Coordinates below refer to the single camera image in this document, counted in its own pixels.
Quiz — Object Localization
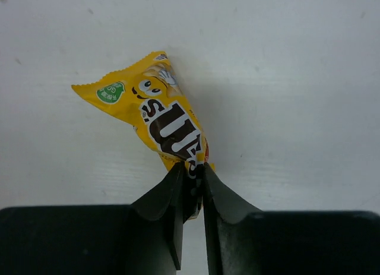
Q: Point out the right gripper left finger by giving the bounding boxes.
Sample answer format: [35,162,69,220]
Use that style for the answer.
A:
[124,163,185,274]

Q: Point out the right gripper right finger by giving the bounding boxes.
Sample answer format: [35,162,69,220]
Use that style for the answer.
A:
[202,164,285,274]

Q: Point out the yellow M&M's packet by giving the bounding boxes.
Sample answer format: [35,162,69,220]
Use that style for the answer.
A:
[71,51,217,219]

